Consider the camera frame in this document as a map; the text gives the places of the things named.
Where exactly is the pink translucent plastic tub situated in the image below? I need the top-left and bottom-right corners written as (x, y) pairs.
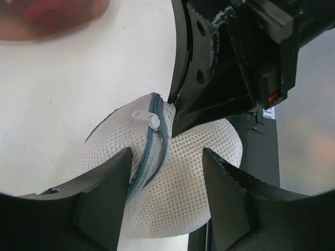
top-left (1, 0), bottom-right (110, 41)

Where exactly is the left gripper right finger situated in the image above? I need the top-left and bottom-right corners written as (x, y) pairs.
top-left (202, 148), bottom-right (334, 250)

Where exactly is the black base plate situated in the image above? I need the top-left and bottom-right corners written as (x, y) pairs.
top-left (187, 109), bottom-right (280, 250)

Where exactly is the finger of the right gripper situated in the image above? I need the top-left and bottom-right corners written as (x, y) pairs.
top-left (168, 0), bottom-right (193, 104)
top-left (172, 1), bottom-right (255, 136)

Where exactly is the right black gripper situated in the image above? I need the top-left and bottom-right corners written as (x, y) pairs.
top-left (230, 1), bottom-right (334, 109)

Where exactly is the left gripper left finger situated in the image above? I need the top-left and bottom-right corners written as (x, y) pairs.
top-left (1, 147), bottom-right (132, 250)

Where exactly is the white mesh laundry bag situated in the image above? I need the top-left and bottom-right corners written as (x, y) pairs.
top-left (68, 93), bottom-right (242, 239)

